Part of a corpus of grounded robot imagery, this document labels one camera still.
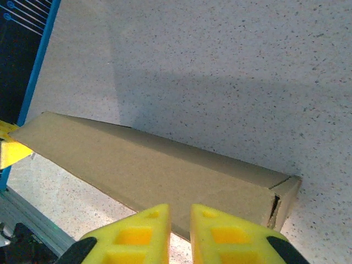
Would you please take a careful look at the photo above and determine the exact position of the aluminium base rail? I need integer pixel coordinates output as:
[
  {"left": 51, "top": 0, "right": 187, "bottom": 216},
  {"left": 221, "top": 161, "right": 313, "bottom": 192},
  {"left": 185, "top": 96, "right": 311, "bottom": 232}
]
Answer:
[{"left": 0, "top": 189, "right": 79, "bottom": 258}]

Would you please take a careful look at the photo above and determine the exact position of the blue table edge strip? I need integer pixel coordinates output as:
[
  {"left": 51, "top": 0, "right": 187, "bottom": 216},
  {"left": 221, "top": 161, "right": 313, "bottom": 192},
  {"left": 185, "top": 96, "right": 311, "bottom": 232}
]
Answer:
[{"left": 0, "top": 0, "right": 62, "bottom": 190}]

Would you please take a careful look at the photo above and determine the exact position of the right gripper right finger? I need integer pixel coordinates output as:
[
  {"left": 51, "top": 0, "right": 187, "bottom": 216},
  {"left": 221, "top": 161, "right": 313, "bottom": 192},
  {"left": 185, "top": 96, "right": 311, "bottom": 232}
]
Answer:
[{"left": 189, "top": 203, "right": 310, "bottom": 264}]

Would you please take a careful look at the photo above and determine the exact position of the brown cardboard paper box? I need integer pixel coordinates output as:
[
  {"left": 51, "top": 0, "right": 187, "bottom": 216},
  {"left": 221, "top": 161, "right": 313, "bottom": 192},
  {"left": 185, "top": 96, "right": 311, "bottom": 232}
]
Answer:
[{"left": 8, "top": 111, "right": 303, "bottom": 243}]

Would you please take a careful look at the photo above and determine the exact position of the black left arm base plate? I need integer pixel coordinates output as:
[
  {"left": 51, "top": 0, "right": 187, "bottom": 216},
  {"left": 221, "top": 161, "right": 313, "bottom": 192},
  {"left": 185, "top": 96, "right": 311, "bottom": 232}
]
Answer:
[{"left": 0, "top": 222, "right": 60, "bottom": 264}]

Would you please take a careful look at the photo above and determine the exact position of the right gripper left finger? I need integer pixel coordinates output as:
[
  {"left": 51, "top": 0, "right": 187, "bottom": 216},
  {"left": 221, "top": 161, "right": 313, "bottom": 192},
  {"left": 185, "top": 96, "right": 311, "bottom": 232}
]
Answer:
[{"left": 54, "top": 203, "right": 172, "bottom": 264}]

